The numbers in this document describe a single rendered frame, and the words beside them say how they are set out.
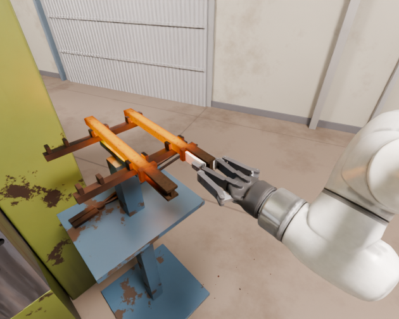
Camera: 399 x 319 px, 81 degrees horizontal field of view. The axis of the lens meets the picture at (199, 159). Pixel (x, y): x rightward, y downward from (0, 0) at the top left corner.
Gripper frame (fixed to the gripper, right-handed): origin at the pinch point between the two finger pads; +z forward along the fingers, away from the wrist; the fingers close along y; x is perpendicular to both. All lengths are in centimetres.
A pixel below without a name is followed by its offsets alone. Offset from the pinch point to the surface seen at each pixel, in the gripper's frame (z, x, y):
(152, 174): 1.5, 1.5, -12.6
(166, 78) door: 218, -65, 143
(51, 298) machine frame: 26, -51, -46
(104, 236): 16.4, -26.1, -24.3
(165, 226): 6.7, -26.1, -8.4
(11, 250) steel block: 26, -22, -45
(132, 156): 11.3, 1.1, -12.3
